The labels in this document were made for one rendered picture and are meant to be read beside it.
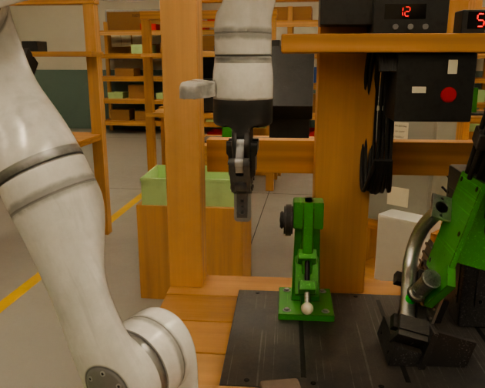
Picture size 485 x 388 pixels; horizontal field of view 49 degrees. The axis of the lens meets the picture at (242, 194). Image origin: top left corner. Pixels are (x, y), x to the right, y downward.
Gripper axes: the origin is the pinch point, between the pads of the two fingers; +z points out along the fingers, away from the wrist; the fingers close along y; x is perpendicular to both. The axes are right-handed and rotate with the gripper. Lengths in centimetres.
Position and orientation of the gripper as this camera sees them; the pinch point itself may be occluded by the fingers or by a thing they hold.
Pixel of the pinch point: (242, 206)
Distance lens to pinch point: 70.0
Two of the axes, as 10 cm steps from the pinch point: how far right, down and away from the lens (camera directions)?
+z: 0.0, 9.7, 2.5
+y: 0.8, -2.5, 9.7
